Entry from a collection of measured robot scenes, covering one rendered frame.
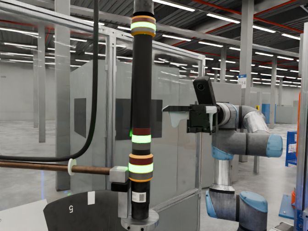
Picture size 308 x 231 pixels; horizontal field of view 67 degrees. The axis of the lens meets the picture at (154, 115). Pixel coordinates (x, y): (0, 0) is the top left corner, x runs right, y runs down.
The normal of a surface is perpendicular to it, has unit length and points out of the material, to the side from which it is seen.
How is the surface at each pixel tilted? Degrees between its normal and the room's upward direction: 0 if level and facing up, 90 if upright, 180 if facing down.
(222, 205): 74
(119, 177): 90
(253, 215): 90
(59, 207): 55
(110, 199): 44
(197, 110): 90
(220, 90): 90
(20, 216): 50
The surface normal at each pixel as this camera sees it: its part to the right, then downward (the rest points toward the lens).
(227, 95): 0.49, 0.05
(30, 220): 0.56, -0.60
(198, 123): -0.57, 0.03
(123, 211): -0.17, 0.05
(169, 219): 0.71, 0.05
